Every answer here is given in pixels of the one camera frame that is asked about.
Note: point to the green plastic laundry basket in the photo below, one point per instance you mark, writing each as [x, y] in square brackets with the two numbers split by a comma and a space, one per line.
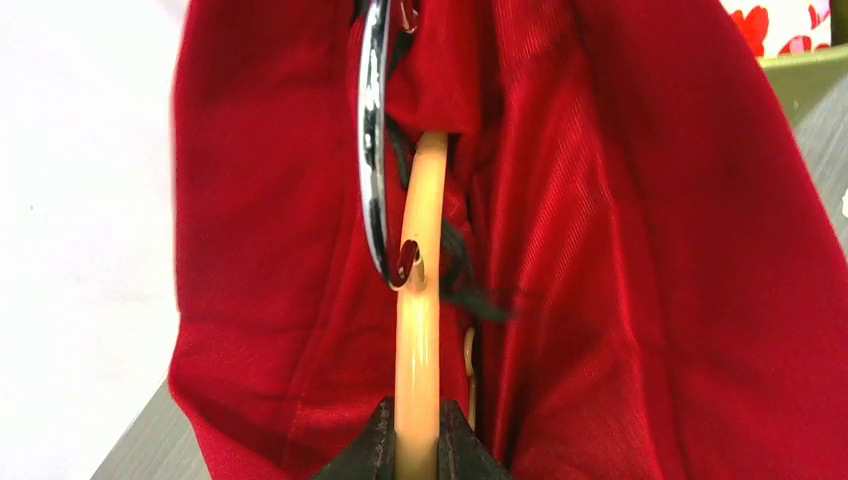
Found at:
[800, 81]

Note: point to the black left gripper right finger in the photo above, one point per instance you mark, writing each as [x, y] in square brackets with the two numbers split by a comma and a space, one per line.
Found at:
[461, 456]

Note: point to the red garment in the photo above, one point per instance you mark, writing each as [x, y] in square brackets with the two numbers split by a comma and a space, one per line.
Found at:
[655, 287]

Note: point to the poppy print white skirt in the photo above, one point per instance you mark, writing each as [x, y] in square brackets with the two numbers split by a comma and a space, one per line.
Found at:
[777, 27]

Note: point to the wooden hanger with metal hook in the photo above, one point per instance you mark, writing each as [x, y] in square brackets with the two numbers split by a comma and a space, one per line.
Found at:
[413, 271]

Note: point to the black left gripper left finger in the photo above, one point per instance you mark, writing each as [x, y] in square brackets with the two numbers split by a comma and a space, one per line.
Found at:
[371, 455]

